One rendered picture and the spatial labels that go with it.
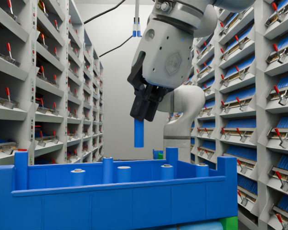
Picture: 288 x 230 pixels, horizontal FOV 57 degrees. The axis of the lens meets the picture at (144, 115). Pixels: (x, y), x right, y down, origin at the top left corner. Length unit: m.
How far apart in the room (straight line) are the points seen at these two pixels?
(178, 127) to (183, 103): 0.11
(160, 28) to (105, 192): 0.26
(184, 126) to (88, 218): 0.86
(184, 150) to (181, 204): 0.80
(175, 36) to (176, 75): 0.07
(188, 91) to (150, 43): 0.73
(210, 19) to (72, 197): 0.71
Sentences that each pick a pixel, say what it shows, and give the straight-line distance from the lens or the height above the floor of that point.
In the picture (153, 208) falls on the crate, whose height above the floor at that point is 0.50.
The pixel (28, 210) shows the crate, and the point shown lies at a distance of 0.32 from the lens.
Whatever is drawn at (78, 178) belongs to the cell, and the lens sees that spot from 0.34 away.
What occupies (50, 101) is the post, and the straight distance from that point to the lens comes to 2.11.
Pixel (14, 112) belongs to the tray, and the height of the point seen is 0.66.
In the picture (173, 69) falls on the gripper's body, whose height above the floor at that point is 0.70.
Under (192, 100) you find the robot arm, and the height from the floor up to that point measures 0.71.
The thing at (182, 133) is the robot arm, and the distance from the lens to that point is 1.14.
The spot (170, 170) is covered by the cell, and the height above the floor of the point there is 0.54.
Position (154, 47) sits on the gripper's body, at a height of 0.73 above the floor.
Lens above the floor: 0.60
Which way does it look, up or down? 3 degrees up
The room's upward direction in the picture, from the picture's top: straight up
